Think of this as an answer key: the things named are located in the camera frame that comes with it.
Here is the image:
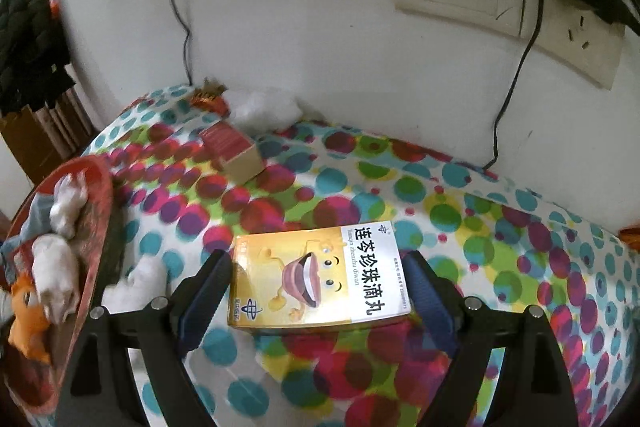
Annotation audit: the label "red snack packet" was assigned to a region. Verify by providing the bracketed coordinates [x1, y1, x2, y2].
[191, 79, 231, 112]

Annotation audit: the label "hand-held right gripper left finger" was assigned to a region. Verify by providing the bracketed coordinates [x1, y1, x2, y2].
[54, 250, 235, 427]

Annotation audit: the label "dark hanging clothing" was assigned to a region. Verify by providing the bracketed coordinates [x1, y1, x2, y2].
[0, 0, 76, 115]

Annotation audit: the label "brown cardboard slats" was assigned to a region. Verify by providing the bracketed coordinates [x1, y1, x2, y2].
[0, 87, 98, 188]

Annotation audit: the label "light blue sock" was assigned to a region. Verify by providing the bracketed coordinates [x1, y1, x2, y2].
[0, 192, 58, 268]

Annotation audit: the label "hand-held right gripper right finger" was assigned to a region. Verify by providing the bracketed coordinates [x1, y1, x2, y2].
[401, 250, 577, 427]

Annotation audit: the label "white cotton wad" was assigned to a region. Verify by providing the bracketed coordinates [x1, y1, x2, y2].
[225, 88, 305, 130]

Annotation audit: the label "white wall socket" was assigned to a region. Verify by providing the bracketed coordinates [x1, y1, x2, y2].
[537, 0, 626, 88]

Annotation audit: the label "colourful dotted cloth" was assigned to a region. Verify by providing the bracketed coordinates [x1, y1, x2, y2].
[50, 83, 640, 427]

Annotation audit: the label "round red tray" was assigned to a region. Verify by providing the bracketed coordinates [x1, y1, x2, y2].
[0, 157, 117, 414]

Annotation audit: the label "red and beige box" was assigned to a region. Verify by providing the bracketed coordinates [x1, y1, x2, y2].
[199, 122, 263, 180]

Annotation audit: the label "orange plush toy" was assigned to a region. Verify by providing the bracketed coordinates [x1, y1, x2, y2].
[7, 274, 53, 365]

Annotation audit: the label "white sock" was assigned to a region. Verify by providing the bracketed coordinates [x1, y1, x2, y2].
[50, 174, 90, 239]
[102, 254, 168, 313]
[31, 234, 81, 323]

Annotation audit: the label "yellow medicine box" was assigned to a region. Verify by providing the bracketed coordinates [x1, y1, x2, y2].
[227, 223, 413, 333]

